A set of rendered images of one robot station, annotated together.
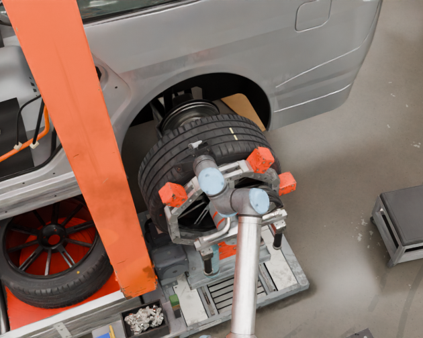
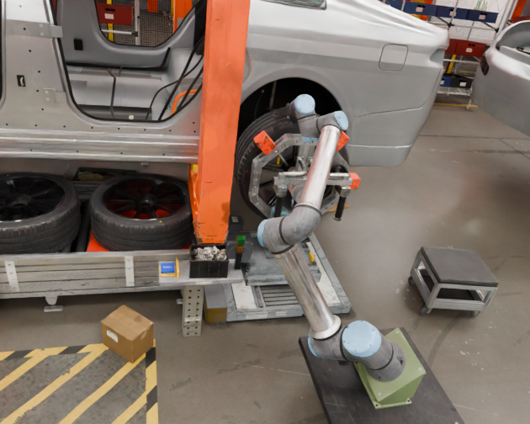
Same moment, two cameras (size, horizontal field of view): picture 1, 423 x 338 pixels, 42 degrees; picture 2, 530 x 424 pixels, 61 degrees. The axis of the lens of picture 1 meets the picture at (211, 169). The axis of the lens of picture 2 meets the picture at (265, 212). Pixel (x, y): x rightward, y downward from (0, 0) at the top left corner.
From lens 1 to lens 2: 135 cm
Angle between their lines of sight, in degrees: 22
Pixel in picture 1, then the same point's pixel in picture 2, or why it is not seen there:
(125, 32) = (262, 12)
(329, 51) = (398, 101)
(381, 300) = (414, 336)
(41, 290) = (126, 225)
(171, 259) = not seen: hidden behind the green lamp
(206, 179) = (302, 98)
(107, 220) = (214, 116)
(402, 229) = (438, 269)
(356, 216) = (396, 277)
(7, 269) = (102, 208)
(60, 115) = not seen: outside the picture
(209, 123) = not seen: hidden behind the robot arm
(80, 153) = (221, 19)
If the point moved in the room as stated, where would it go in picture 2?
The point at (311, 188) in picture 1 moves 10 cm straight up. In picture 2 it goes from (360, 252) to (363, 242)
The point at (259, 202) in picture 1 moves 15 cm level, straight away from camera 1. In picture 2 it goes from (341, 117) to (345, 108)
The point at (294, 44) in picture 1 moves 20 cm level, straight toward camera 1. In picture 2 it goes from (374, 81) to (371, 88)
